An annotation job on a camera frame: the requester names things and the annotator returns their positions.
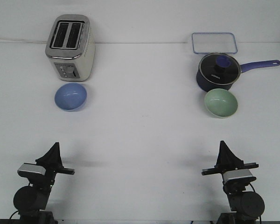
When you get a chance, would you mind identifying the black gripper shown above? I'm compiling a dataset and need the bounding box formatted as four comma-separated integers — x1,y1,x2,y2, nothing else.
29,142,75,194
201,140,259,193

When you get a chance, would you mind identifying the green bowl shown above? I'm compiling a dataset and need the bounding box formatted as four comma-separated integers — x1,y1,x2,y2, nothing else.
204,88,238,118

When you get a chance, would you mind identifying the blue bowl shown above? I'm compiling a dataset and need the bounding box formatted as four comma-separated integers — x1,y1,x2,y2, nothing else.
54,83,87,112

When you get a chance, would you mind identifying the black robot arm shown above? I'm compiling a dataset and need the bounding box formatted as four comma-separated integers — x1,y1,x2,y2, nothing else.
13,142,75,224
202,140,265,224

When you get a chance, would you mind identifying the glass pot lid blue knob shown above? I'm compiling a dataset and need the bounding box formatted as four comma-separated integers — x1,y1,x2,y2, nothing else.
199,53,241,85

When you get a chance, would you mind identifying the silver two-slot toaster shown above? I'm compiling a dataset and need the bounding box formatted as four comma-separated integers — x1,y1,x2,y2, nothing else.
45,14,96,82

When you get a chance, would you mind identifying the clear blue-rimmed container lid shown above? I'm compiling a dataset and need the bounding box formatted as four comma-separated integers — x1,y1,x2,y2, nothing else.
191,32,238,54

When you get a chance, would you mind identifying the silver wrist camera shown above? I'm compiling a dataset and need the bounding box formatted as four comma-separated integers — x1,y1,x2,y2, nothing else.
223,169,256,184
17,163,46,176

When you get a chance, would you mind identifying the blue saucepan with handle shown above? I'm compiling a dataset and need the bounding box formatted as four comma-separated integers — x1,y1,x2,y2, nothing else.
196,60,280,92

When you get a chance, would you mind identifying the white toaster power cord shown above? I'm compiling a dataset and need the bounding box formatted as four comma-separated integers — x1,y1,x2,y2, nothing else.
0,35,49,44

